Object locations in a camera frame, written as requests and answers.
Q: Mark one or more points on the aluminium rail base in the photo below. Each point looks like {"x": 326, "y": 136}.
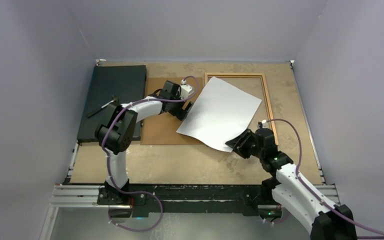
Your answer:
{"x": 180, "y": 212}

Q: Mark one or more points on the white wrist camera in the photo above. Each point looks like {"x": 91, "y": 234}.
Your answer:
{"x": 264, "y": 124}
{"x": 186, "y": 91}

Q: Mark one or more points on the dark blue electronics box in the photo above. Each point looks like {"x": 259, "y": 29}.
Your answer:
{"x": 109, "y": 84}

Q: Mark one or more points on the plant window photo print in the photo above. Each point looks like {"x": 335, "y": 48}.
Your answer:
{"x": 220, "y": 113}

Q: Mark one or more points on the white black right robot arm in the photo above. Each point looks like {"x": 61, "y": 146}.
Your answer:
{"x": 298, "y": 188}

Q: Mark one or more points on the brown frame backing board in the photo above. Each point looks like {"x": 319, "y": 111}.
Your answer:
{"x": 162, "y": 129}

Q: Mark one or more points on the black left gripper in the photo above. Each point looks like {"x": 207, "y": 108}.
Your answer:
{"x": 180, "y": 113}

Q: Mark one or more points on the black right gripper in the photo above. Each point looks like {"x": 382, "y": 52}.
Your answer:
{"x": 239, "y": 143}

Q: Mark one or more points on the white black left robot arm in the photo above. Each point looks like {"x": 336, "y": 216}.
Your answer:
{"x": 115, "y": 133}

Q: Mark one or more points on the light wooden picture frame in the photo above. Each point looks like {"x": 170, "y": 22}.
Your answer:
{"x": 254, "y": 84}

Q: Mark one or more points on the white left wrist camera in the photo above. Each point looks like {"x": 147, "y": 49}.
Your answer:
{"x": 186, "y": 91}

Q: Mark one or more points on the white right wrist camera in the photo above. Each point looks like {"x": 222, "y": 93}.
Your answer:
{"x": 264, "y": 124}

